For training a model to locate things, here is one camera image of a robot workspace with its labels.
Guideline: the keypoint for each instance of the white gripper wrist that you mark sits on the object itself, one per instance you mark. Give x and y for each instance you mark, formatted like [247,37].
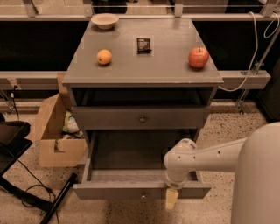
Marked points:
[175,183]

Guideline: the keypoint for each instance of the grey drawer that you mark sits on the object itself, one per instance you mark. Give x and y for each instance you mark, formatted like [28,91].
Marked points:
[126,165]
[141,118]

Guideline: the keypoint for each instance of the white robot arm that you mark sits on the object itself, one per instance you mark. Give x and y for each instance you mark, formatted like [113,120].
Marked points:
[255,162]

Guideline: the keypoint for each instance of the grey top drawer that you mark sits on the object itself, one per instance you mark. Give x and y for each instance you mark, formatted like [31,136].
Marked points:
[141,118]

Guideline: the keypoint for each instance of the grey drawer cabinet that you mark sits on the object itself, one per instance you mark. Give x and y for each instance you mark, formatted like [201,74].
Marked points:
[162,78]

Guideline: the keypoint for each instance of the white green plush toy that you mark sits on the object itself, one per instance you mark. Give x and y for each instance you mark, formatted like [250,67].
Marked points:
[70,129]

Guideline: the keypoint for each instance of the cardboard box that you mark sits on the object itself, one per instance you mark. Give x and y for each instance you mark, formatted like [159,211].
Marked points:
[54,149]

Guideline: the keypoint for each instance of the red apple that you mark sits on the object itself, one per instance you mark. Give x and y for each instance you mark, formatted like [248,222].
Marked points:
[198,57]

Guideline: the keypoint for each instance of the dark snack packet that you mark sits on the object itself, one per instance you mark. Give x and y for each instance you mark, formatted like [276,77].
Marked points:
[143,45]

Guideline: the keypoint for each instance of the orange fruit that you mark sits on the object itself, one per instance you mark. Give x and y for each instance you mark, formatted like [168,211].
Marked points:
[104,57]

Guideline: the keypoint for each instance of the beige bowl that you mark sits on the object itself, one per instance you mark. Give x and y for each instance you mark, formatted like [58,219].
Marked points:
[105,21]

